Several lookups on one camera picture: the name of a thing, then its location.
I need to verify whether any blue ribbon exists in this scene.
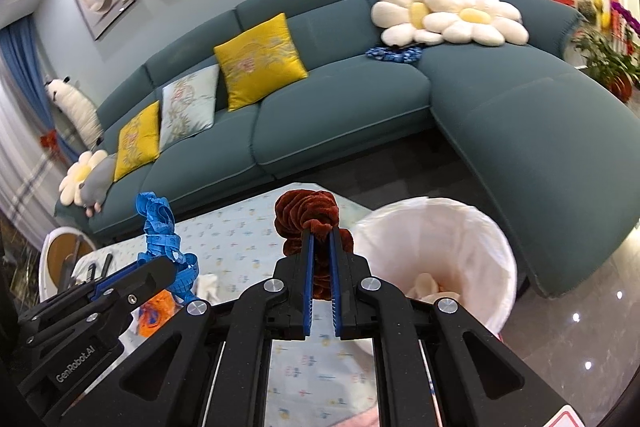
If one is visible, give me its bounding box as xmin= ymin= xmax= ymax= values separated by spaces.
xmin=136 ymin=192 xmax=200 ymax=306

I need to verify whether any dark red velvet scrunchie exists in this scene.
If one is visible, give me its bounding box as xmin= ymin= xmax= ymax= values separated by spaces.
xmin=273 ymin=188 xmax=356 ymax=301

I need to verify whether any orange snack bag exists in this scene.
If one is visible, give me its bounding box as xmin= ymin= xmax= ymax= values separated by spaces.
xmin=137 ymin=289 xmax=177 ymax=338

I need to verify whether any white tissue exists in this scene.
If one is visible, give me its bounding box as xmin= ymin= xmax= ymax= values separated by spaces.
xmin=193 ymin=274 xmax=220 ymax=306

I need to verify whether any white lined trash bin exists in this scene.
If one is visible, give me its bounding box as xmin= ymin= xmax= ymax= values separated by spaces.
xmin=352 ymin=196 xmax=518 ymax=336

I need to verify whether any black remote with buttons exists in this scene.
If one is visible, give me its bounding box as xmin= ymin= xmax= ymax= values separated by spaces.
xmin=86 ymin=262 xmax=96 ymax=283

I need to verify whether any slim black remote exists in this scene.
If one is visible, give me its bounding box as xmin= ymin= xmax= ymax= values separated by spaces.
xmin=100 ymin=253 xmax=114 ymax=280

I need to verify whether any round white wooden side table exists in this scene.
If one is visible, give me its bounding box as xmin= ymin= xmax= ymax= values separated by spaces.
xmin=38 ymin=227 xmax=96 ymax=301

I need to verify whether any white daisy pillow left end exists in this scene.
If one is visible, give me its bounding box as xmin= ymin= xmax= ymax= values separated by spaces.
xmin=58 ymin=150 xmax=108 ymax=207

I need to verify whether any grey plush mouse toy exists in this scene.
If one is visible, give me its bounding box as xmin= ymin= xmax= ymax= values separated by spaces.
xmin=79 ymin=154 xmax=116 ymax=218

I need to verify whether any yellow cushion left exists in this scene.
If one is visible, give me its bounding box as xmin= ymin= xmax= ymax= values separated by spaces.
xmin=113 ymin=101 xmax=160 ymax=182

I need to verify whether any yellow cushion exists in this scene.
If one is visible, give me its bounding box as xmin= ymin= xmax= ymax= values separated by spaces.
xmin=214 ymin=13 xmax=308 ymax=112
xmin=113 ymin=101 xmax=160 ymax=182

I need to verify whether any red curtain tie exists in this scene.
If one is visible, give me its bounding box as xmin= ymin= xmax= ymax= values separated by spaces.
xmin=39 ymin=129 xmax=61 ymax=156

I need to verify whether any teal sectional sofa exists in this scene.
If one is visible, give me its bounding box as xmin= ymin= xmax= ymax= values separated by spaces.
xmin=54 ymin=0 xmax=639 ymax=297

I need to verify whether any light blue embroidered cushion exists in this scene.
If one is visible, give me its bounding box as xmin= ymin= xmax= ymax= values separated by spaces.
xmin=160 ymin=65 xmax=219 ymax=152

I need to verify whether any yellow cushion right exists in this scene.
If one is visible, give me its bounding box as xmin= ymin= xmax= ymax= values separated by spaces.
xmin=214 ymin=13 xmax=308 ymax=112

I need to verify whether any blue beaded scrunchie on sofa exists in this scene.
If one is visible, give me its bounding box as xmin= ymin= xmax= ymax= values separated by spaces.
xmin=366 ymin=46 xmax=423 ymax=64

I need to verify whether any white daisy pillow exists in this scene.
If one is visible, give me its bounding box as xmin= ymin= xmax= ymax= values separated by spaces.
xmin=423 ymin=0 xmax=529 ymax=46
xmin=371 ymin=0 xmax=444 ymax=48

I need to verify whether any blue curtain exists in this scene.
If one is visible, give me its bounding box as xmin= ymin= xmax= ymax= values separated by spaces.
xmin=1 ymin=15 xmax=78 ymax=164

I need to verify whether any potted plant with flowers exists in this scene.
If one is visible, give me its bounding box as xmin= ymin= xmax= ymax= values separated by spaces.
xmin=572 ymin=1 xmax=639 ymax=104

